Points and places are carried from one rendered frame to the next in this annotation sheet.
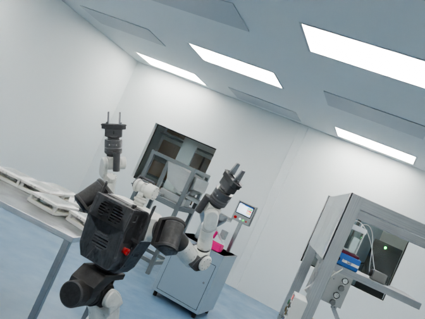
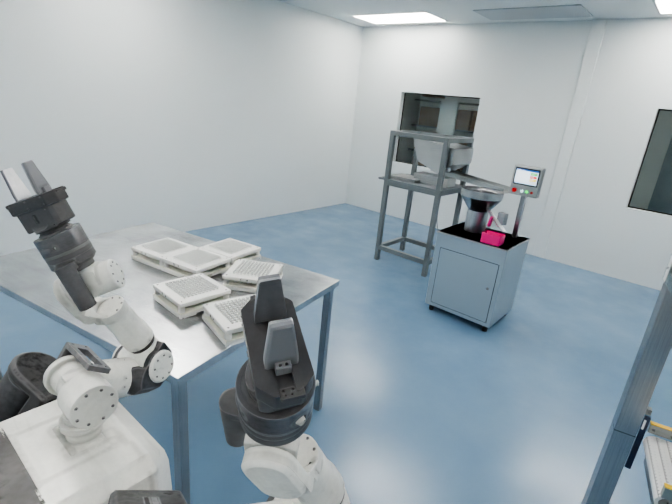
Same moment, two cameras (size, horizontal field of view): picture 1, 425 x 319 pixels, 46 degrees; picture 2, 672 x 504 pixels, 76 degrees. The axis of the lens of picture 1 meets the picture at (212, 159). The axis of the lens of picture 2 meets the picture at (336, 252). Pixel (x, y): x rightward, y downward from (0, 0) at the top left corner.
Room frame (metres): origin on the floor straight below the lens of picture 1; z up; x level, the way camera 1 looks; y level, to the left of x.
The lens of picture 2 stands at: (1.91, -0.29, 1.75)
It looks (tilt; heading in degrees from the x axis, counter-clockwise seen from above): 19 degrees down; 18
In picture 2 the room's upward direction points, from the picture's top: 6 degrees clockwise
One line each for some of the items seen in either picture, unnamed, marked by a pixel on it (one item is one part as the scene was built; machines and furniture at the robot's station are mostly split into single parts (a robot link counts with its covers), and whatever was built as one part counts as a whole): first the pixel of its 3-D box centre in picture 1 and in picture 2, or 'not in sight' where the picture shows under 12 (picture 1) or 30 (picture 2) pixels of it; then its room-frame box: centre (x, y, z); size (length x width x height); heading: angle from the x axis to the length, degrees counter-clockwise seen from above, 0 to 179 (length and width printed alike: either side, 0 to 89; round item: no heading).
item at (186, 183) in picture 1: (170, 219); (434, 209); (6.59, 0.17, 0.75); 1.43 x 1.06 x 1.50; 69
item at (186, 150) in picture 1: (174, 164); (435, 132); (8.90, 0.58, 1.43); 1.32 x 0.01 x 1.11; 69
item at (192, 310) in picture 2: (52, 207); (192, 298); (3.38, 0.85, 0.85); 0.24 x 0.24 x 0.02; 66
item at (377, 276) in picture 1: (377, 276); not in sight; (3.03, -1.20, 1.36); 0.10 x 0.07 x 0.06; 81
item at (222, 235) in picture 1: (212, 228); (485, 212); (5.89, -0.33, 0.95); 0.49 x 0.36 x 0.38; 69
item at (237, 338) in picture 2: (90, 228); (241, 322); (3.30, 0.55, 0.85); 0.24 x 0.24 x 0.02; 57
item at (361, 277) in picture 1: (363, 278); not in sight; (3.10, -1.16, 1.31); 0.62 x 0.38 x 0.04; 81
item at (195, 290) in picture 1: (194, 274); (475, 274); (5.82, -0.36, 0.38); 0.63 x 0.57 x 0.76; 69
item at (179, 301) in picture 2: (55, 201); (191, 289); (3.38, 0.85, 0.90); 0.25 x 0.24 x 0.02; 156
